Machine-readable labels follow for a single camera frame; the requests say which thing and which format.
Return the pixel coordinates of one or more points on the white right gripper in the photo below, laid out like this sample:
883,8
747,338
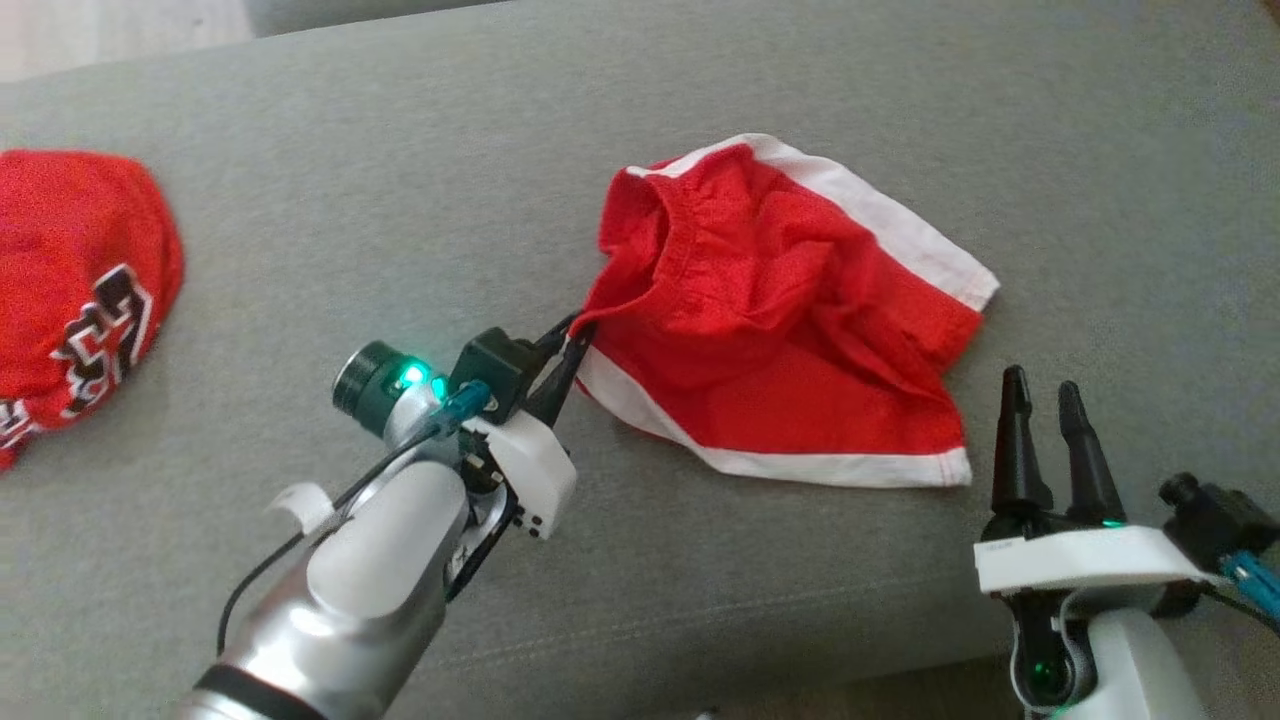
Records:
1080,560

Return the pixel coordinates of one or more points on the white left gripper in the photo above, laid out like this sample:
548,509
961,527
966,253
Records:
535,470

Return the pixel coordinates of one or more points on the red shorts with white trim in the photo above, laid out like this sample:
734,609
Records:
780,320

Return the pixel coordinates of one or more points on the red jersey with black-white print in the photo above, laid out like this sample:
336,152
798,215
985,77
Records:
70,260

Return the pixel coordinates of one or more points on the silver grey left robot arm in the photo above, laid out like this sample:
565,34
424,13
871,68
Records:
380,570

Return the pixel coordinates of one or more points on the large grey sofa seat cushion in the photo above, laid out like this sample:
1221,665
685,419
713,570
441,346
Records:
400,200

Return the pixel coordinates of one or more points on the grey sofa back cushion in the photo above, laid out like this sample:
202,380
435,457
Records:
350,12

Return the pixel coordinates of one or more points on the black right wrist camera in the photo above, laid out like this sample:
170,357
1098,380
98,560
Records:
1215,520

